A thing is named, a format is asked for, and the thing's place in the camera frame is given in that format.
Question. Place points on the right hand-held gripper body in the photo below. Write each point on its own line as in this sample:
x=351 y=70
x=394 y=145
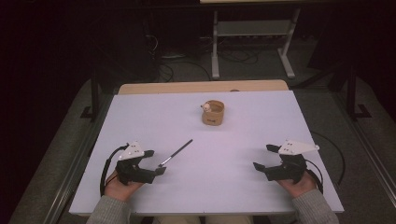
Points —
x=288 y=171

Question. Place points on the thin black brush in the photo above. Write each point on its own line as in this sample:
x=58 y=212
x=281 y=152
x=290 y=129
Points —
x=176 y=152

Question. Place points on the aluminium frame rail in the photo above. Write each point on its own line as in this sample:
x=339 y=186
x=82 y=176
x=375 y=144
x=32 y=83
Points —
x=369 y=149
x=73 y=174

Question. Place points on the person's right hand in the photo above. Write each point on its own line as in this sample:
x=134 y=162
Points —
x=299 y=188

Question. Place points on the tan round pen holder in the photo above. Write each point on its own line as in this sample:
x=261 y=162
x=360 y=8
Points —
x=213 y=117

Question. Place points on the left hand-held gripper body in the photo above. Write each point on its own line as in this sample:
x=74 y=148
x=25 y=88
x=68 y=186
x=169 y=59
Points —
x=134 y=172

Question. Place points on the white metal desk frame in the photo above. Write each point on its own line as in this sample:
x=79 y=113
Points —
x=249 y=28

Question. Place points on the black metal stand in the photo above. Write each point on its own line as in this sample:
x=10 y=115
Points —
x=352 y=93
x=94 y=96

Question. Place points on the person's left hand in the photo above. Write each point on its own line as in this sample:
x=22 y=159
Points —
x=120 y=189

